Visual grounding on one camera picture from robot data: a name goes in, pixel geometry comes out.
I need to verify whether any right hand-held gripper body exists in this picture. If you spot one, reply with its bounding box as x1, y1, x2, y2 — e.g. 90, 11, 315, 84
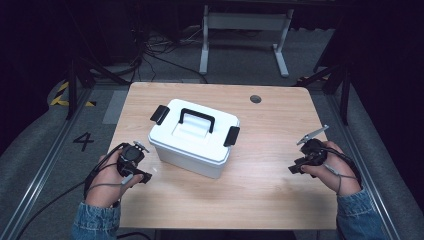
296, 124, 331, 168

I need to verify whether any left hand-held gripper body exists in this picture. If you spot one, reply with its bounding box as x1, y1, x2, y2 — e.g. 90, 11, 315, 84
116, 140, 150, 178

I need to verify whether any white storage box black handle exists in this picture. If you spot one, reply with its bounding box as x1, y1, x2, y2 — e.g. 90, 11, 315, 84
147, 97, 241, 180

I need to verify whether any person's right hand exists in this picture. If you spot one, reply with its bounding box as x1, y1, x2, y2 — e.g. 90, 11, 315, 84
300, 140, 363, 197

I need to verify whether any person's left hand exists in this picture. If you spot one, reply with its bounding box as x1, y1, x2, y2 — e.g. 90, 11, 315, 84
84, 149, 145, 209

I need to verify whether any black tripod stand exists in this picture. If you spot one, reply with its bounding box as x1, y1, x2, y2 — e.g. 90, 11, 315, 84
64, 55, 132, 121
295, 62, 352, 127

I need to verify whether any yellow black floor tape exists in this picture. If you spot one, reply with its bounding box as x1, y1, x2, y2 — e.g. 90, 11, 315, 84
49, 81, 98, 108

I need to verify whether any white metal stand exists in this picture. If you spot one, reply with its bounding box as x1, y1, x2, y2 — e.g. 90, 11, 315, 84
198, 4, 295, 79

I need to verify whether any grey left gripper cord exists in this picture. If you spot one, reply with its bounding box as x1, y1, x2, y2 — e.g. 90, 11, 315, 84
87, 174, 135, 198

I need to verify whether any grey gripper cord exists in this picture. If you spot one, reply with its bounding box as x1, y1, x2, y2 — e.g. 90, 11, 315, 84
87, 174, 135, 198
323, 163, 358, 196

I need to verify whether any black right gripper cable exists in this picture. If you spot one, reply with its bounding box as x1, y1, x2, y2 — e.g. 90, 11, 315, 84
319, 145, 363, 186

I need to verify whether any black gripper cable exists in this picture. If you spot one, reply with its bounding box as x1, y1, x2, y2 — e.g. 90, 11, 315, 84
15, 142, 130, 240
319, 145, 363, 186

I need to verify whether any grey right gripper cord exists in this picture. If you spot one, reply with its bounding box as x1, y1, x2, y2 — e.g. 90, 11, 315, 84
323, 163, 358, 196

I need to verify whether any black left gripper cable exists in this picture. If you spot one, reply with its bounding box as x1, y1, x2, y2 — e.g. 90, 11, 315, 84
15, 142, 130, 240

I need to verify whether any bundle of black floor cables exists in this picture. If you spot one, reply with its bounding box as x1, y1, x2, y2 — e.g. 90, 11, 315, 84
132, 26, 209, 85

